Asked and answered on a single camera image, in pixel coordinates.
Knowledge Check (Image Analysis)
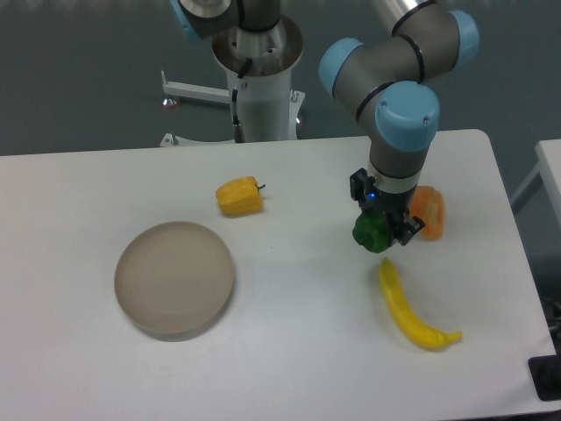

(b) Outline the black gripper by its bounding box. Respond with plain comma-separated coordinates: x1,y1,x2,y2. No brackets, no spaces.
350,168,425,246

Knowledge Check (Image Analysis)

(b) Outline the green pepper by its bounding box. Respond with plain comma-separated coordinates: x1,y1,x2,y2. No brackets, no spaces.
352,210,392,253

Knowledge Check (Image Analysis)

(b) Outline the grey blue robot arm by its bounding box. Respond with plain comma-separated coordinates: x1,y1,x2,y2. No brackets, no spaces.
170,1,479,253

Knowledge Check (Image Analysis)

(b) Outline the orange bell pepper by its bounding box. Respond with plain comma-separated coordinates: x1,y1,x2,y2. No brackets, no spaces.
409,186,445,240

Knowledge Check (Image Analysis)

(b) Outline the yellow bell pepper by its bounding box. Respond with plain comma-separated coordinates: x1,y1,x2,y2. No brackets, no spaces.
216,176,265,217

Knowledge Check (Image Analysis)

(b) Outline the yellow banana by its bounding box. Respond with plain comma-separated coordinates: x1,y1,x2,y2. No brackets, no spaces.
379,258,463,351

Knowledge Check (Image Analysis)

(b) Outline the white side table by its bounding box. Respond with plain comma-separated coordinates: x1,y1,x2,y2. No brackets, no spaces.
509,139,560,218

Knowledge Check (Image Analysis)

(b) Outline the beige round plate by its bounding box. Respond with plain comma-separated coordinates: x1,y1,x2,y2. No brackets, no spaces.
114,222,236,341

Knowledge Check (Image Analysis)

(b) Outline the black device at table edge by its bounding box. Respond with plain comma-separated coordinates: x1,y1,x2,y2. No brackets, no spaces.
528,354,560,402

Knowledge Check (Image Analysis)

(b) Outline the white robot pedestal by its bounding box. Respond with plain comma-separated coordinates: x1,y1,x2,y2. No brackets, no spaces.
161,15,305,143

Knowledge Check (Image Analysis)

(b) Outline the black cable on pedestal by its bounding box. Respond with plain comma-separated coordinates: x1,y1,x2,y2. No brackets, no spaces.
231,57,253,144

